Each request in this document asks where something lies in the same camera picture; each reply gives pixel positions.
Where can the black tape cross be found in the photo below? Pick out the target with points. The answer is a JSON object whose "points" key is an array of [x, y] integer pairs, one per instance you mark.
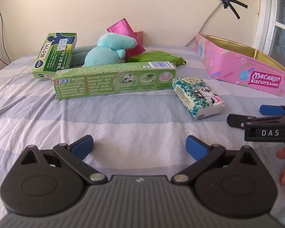
{"points": [[226, 1]]}

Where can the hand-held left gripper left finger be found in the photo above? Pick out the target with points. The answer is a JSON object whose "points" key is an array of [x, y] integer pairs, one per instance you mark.
{"points": [[82, 146]]}

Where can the teal fabric case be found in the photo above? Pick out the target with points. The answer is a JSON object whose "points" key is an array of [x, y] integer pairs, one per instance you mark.
{"points": [[79, 54]]}

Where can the pink biscuit tin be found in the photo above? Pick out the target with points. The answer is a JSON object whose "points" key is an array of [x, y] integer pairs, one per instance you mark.
{"points": [[228, 64]]}

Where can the green toothpaste box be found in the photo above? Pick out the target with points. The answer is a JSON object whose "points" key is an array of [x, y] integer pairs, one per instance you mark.
{"points": [[109, 80]]}

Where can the teal plush toy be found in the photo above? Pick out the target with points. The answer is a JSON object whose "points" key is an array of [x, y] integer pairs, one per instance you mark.
{"points": [[102, 52]]}

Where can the patterned tissue pack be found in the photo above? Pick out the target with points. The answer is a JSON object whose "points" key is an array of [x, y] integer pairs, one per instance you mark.
{"points": [[197, 97]]}

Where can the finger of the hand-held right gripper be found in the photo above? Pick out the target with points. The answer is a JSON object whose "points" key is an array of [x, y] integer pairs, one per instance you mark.
{"points": [[236, 120], [272, 110]]}

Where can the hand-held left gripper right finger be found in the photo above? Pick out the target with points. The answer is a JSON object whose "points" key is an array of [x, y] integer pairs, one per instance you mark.
{"points": [[196, 147]]}

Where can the green medicine box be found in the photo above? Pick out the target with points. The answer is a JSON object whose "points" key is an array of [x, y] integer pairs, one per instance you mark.
{"points": [[54, 54]]}

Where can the small red box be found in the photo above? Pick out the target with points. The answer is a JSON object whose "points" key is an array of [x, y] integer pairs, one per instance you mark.
{"points": [[139, 36]]}

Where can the magenta pouch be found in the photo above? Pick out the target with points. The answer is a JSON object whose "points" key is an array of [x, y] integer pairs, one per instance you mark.
{"points": [[123, 27]]}

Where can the white framed window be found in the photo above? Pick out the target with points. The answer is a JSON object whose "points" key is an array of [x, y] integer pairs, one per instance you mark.
{"points": [[266, 16]]}

